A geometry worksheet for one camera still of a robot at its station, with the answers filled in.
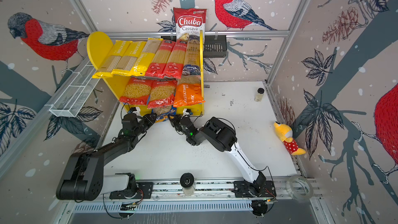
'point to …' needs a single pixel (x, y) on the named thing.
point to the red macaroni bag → (137, 91)
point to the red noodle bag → (162, 93)
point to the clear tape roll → (308, 185)
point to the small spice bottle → (259, 96)
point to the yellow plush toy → (285, 134)
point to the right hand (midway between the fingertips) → (166, 115)
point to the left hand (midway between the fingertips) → (158, 111)
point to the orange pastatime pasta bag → (188, 90)
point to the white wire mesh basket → (71, 102)
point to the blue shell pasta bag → (165, 116)
